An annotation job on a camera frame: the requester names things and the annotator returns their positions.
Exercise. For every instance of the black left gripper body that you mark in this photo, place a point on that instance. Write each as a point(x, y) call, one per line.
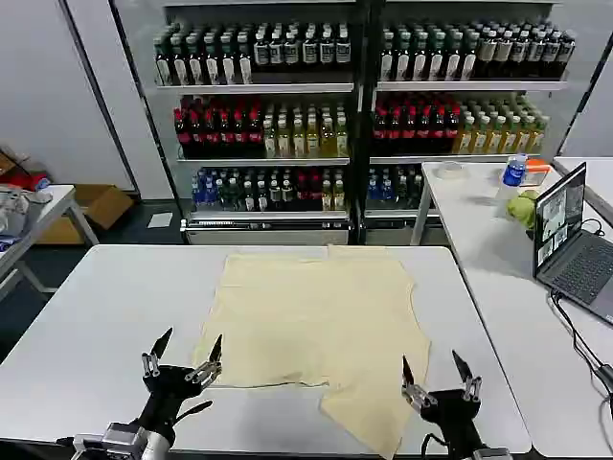
point(165, 383)

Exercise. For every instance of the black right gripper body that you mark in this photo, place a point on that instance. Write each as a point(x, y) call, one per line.
point(452, 412)

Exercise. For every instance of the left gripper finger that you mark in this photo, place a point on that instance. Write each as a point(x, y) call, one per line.
point(208, 366)
point(154, 357)

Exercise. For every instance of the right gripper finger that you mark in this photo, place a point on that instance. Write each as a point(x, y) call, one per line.
point(413, 390)
point(470, 383)

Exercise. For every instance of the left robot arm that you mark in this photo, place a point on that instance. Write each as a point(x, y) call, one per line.
point(124, 441)

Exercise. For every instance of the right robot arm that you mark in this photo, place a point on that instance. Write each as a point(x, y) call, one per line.
point(491, 454)

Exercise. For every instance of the cream yellow shirt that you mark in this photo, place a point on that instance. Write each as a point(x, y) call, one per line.
point(316, 316)

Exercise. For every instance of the white paper sheet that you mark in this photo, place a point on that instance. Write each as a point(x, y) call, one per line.
point(159, 220)

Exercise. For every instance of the grey open laptop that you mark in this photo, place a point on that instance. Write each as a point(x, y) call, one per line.
point(574, 268)

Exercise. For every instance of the brown cardboard box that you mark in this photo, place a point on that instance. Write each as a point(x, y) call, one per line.
point(103, 203)

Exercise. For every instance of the small white table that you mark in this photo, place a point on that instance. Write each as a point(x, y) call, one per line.
point(52, 206)

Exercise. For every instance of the green cloth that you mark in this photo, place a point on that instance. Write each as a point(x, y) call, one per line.
point(523, 208)

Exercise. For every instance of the grey cloth pile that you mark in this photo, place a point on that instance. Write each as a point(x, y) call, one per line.
point(19, 206)

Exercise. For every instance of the clear bottle blue label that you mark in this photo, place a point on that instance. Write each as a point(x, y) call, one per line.
point(514, 175)

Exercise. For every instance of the clear tape roll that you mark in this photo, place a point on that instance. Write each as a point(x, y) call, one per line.
point(452, 169)

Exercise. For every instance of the red bag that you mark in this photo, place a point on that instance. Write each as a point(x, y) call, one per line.
point(21, 181)

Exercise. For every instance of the orange and white box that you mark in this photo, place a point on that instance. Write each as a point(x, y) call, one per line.
point(541, 172)

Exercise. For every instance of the shelf rack with bottles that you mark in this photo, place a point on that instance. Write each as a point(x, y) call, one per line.
point(460, 110)
point(258, 120)

